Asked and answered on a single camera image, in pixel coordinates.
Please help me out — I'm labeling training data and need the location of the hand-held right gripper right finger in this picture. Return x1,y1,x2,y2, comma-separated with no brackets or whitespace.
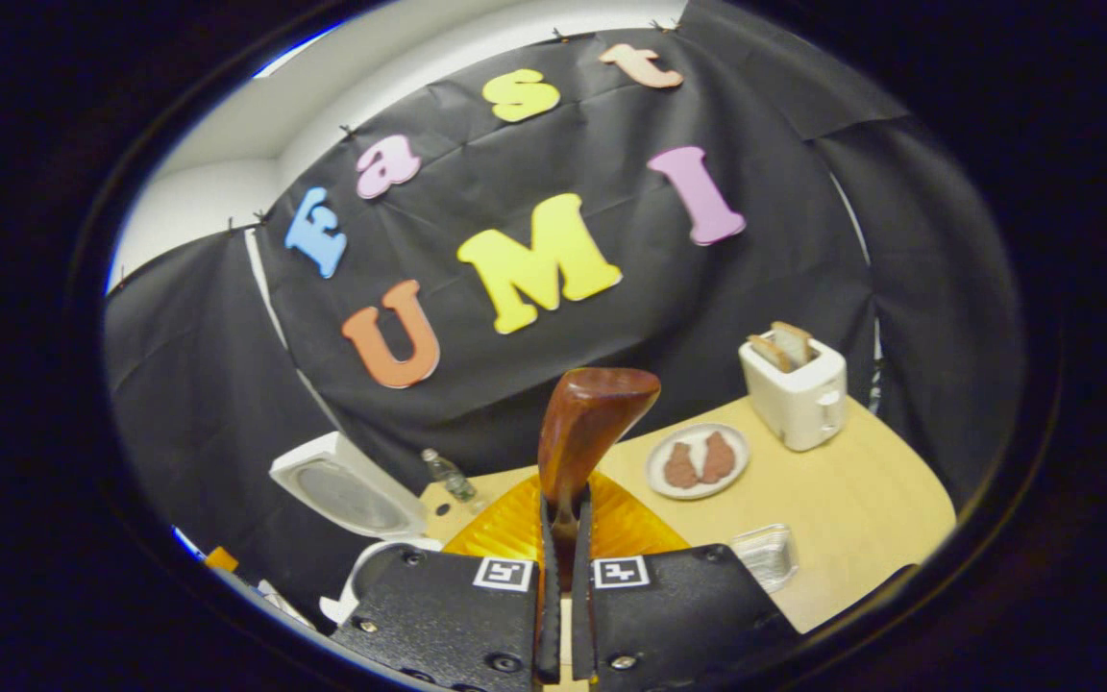
568,471,800,687

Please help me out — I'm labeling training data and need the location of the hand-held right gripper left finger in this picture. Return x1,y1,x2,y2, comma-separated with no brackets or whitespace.
328,471,564,692

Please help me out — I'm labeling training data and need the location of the white rice cooker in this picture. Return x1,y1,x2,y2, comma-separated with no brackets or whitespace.
269,432,444,626

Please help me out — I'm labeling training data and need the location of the clear chopstick holder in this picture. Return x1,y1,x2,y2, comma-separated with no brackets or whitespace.
728,524,800,594

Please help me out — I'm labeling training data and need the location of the brown wooden spoon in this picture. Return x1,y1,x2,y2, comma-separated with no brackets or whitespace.
537,367,662,587

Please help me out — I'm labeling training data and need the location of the white round plate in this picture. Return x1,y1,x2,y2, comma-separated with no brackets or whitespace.
646,423,750,501

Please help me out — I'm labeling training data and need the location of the clear plastic water bottle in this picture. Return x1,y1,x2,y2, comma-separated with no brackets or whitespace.
421,448,480,504

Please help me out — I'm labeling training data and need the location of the brown meat piece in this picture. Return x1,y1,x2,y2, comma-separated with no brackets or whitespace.
662,441,701,489
700,431,737,483

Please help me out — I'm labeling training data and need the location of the white toaster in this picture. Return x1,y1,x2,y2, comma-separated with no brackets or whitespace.
738,322,849,453

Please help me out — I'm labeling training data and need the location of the toast slice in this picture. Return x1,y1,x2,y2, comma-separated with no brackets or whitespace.
748,334,795,374
771,322,816,366

